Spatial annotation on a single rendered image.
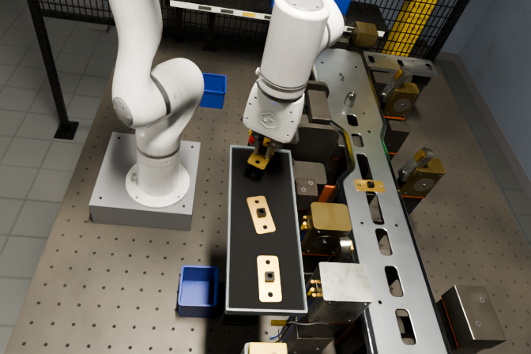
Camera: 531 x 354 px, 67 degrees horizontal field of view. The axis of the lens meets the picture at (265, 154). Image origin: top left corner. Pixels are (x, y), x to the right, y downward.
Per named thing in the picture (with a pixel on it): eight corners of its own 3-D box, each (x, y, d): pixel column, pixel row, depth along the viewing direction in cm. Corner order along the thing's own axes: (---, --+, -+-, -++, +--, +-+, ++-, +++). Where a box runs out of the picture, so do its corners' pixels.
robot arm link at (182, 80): (126, 140, 109) (119, 69, 91) (177, 111, 120) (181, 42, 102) (156, 167, 105) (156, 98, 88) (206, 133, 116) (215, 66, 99)
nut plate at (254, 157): (263, 170, 81) (265, 166, 80) (246, 163, 81) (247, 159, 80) (278, 144, 86) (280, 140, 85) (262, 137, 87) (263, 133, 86)
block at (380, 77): (377, 138, 171) (405, 86, 151) (350, 135, 170) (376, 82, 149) (373, 126, 176) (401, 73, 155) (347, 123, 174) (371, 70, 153)
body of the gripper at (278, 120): (246, 82, 68) (238, 129, 76) (302, 105, 67) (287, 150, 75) (263, 60, 73) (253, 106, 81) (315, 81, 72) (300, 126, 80)
